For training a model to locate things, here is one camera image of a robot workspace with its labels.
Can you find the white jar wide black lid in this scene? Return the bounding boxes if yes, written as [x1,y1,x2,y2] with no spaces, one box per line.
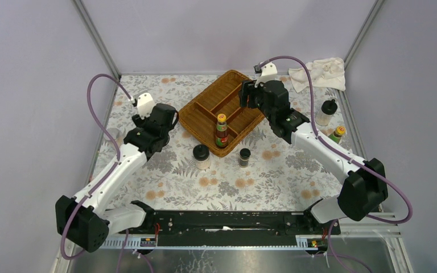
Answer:
[192,144,211,170]

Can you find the red sauce bottle yellow cap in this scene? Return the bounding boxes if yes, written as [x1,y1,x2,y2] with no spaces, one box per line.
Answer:
[216,113,228,148]

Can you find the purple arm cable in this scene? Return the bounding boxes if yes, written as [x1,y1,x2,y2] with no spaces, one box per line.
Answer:
[254,55,414,273]
[60,73,155,273]

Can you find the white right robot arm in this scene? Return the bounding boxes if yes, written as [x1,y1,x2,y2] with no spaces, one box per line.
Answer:
[238,80,388,234]

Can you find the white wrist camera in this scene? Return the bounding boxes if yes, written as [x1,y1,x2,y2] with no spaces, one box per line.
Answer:
[254,61,278,88]
[129,93,156,119]

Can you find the small pepper jar black cap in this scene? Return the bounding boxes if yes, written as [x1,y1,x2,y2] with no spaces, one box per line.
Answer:
[238,148,251,168]

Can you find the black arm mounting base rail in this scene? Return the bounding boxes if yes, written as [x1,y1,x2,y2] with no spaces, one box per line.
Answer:
[129,210,341,247]

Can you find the white bottle black cap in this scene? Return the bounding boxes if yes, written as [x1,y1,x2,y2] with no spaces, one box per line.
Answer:
[315,99,338,126]

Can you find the brown wicker divided basket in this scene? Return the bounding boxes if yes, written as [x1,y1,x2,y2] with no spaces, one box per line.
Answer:
[179,70,264,158]

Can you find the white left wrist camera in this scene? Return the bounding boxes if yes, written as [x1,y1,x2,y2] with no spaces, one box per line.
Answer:
[129,93,156,119]

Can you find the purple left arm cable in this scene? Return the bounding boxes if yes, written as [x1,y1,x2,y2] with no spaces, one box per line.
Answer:
[60,73,155,273]

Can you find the white crumpled cloth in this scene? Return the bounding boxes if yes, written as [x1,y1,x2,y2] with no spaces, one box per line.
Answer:
[288,57,346,93]

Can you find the silver lid white grain jar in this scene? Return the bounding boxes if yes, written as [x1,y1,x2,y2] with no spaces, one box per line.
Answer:
[104,128,123,147]

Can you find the green sauce bottle yellow cap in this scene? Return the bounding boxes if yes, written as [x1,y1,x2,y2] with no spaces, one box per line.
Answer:
[328,126,346,143]

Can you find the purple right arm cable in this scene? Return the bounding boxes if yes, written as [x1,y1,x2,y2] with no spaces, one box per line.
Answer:
[254,55,414,273]

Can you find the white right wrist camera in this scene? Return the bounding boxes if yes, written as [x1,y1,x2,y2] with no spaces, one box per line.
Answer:
[254,61,278,88]

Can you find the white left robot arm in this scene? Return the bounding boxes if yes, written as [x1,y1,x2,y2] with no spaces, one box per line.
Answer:
[55,103,179,253]

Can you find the floral patterned table mat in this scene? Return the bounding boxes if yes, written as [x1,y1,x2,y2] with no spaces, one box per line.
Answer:
[107,75,341,211]

